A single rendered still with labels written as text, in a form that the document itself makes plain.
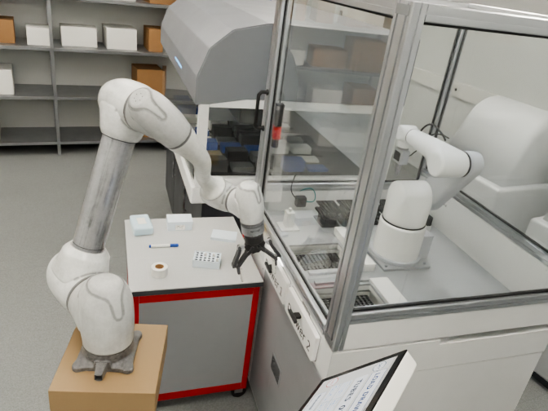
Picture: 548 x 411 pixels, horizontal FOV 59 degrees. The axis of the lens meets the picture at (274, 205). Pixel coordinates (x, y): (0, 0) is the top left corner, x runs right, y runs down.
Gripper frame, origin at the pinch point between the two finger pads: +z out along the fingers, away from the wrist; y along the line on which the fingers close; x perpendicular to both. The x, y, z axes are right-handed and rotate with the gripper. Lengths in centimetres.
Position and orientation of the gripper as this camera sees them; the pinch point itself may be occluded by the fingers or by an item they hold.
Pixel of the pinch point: (258, 273)
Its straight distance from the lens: 199.4
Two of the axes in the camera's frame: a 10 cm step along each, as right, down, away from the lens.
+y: 9.5, -2.0, 2.2
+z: 0.7, 8.7, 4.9
